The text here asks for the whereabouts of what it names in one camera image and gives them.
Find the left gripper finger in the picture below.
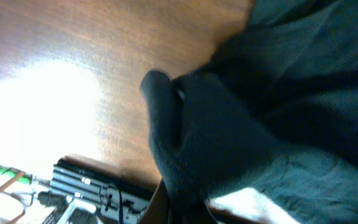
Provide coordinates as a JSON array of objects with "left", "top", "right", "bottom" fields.
[{"left": 137, "top": 180, "right": 170, "bottom": 224}]

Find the dark green t-shirt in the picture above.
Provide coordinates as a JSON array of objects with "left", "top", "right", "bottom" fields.
[{"left": 140, "top": 1, "right": 358, "bottom": 223}]

